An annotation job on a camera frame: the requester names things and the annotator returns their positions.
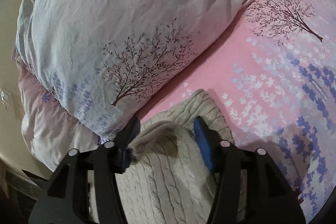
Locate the right floral pillow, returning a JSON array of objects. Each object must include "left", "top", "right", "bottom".
[{"left": 15, "top": 0, "right": 254, "bottom": 138}]

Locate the floral pillow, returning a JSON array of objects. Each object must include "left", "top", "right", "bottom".
[
  {"left": 12, "top": 51, "right": 101, "bottom": 171},
  {"left": 15, "top": 0, "right": 254, "bottom": 138}
]

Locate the dark wooden nightstand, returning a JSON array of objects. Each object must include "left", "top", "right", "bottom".
[{"left": 1, "top": 162, "right": 47, "bottom": 223}]

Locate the white wall switch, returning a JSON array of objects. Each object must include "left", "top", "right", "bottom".
[{"left": 1, "top": 88, "right": 14, "bottom": 112}]

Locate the beige cable knit sweater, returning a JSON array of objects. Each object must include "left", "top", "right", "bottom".
[{"left": 116, "top": 89, "right": 234, "bottom": 223}]

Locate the left floral pillow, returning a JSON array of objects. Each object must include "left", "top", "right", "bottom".
[{"left": 12, "top": 51, "right": 101, "bottom": 171}]

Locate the pink floral bed sheet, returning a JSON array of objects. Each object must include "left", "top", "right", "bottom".
[{"left": 141, "top": 0, "right": 335, "bottom": 222}]

